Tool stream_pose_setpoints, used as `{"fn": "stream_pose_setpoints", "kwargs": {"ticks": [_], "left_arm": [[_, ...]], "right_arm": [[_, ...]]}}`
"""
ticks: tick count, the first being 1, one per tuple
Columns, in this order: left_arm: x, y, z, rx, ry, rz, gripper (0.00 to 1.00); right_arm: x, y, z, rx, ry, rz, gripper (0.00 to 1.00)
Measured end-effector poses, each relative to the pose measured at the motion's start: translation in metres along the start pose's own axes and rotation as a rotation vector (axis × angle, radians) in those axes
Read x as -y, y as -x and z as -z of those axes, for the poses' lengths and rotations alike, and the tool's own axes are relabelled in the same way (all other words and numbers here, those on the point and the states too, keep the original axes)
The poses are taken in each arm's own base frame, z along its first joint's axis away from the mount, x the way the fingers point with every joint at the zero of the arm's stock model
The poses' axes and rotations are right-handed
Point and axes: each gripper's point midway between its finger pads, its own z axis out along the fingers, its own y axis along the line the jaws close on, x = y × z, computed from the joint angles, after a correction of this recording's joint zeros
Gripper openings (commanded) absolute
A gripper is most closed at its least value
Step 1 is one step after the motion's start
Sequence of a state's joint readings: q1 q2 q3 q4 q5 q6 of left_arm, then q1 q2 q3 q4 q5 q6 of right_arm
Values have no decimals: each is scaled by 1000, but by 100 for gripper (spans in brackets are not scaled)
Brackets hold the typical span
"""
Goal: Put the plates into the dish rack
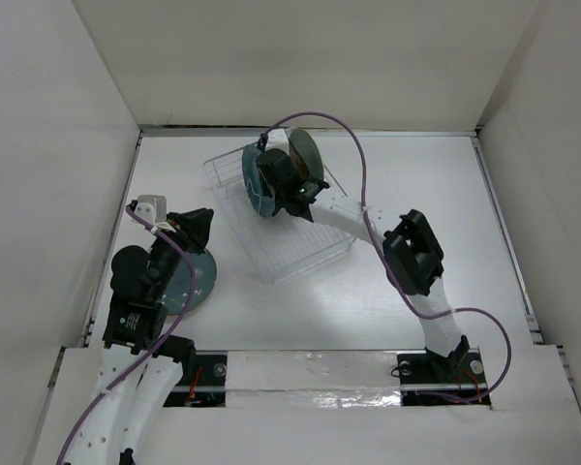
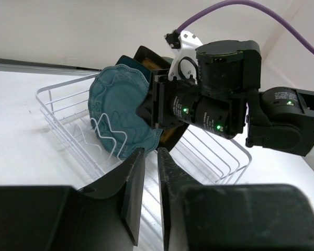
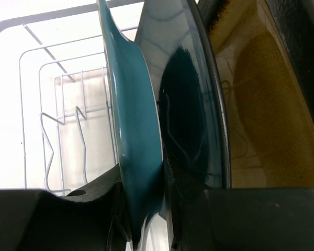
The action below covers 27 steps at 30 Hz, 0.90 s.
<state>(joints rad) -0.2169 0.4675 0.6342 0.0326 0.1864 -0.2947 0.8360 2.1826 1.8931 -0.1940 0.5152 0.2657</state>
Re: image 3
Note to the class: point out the black yellow square plate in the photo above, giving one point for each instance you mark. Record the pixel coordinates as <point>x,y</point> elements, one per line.
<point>271,134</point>

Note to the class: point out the clear wire dish rack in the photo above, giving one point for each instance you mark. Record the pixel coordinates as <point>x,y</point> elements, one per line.
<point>55,113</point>

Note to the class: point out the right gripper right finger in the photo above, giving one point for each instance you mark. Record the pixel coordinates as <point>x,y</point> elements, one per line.
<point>238,217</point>

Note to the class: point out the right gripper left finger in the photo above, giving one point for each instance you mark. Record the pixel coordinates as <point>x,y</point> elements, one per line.
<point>92,217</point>

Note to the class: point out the scalloped teal round plate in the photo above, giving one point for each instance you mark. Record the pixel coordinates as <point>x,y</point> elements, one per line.
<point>136,127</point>

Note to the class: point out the dark teal square plate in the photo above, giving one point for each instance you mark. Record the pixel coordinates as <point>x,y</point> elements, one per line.
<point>186,84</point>

